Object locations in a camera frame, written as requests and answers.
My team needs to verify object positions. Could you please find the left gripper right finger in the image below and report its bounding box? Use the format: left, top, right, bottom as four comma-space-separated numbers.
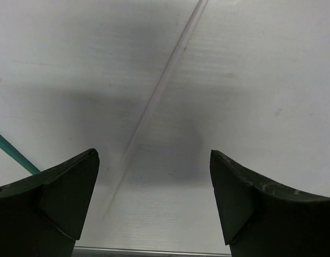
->
209, 150, 330, 256

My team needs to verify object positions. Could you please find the aluminium table frame rail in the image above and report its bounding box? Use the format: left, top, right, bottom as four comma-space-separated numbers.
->
72, 246, 231, 256

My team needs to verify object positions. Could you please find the teal chopstick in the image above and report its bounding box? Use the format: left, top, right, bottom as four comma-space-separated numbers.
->
0, 135, 41, 175

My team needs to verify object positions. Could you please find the white chopstick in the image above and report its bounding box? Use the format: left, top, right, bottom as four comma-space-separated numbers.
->
99, 1, 208, 219

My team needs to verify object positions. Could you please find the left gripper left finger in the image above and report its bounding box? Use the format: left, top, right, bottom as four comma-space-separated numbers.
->
0, 148, 100, 256

